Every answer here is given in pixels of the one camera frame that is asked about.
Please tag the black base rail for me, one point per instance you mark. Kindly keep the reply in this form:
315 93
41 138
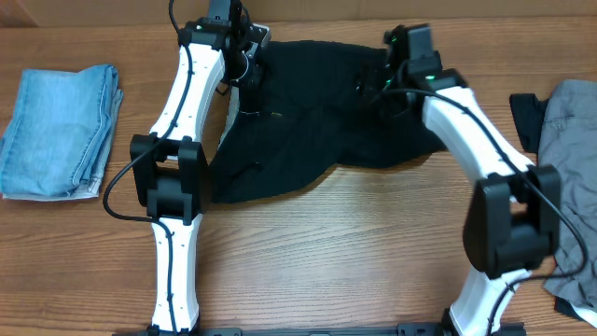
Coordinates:
317 331

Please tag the dark green shorts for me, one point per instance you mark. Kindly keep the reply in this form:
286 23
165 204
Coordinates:
284 135

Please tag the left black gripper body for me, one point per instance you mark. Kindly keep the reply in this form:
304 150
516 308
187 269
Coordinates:
249 68

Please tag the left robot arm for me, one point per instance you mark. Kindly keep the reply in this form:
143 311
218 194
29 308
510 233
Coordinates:
170 170

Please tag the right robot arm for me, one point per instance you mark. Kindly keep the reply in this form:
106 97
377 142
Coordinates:
509 228

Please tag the folded light blue jeans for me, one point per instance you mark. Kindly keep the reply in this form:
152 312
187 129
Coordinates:
59 139

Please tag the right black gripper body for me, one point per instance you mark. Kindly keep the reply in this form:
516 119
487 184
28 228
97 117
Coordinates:
378 89

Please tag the dark folded garment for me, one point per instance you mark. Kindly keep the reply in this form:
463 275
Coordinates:
528 113

